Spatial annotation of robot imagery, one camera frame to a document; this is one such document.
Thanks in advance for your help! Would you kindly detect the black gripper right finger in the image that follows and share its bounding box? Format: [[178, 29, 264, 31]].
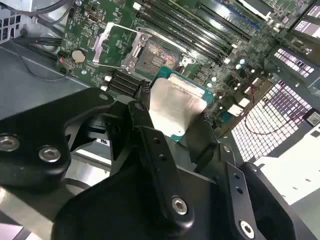
[[174, 113, 315, 240]]

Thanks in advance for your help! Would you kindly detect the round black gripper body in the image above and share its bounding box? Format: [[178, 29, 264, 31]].
[[53, 112, 226, 240]]

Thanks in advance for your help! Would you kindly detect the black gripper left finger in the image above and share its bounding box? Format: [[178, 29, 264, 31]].
[[0, 87, 195, 229]]

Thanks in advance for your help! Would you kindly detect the silver CPU green edge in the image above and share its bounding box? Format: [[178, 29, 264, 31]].
[[147, 65, 216, 145]]

